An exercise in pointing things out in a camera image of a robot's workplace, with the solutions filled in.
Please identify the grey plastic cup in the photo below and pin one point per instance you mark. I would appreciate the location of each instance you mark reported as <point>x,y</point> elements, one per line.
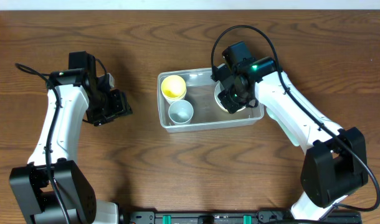
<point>181,112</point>

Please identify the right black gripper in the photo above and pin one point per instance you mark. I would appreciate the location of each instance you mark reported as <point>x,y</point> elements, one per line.
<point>227,97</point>

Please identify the mint green plastic spoon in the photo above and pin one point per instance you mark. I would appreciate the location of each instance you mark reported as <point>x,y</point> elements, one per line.
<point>289,135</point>

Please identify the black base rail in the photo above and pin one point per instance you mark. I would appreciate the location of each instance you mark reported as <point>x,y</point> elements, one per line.
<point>268,215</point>

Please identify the yellow plastic cup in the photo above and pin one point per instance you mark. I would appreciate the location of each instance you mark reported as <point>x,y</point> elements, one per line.
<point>173,88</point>

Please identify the grey plastic bowl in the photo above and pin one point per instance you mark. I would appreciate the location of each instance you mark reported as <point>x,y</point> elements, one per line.
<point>219,88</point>

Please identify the clear plastic storage box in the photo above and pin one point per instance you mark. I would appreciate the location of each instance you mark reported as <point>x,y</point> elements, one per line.
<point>207,113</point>

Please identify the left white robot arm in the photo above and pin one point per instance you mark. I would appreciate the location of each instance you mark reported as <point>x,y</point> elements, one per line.
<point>51,188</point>

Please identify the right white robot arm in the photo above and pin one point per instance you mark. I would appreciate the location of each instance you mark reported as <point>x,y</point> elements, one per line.
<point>335,162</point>

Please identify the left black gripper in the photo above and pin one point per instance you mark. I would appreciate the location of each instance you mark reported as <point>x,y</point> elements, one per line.
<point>114,106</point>

